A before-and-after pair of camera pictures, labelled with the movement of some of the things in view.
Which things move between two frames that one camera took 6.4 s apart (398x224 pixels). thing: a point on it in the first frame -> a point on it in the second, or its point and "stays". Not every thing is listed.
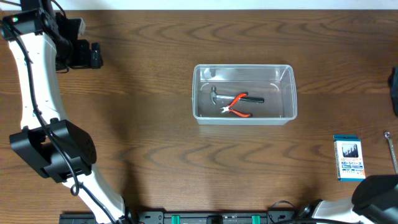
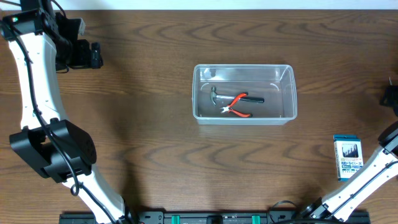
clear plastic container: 244,94 stays
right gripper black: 394,82 -> 393,94
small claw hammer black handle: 214,96 stays
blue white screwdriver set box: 349,160 stays
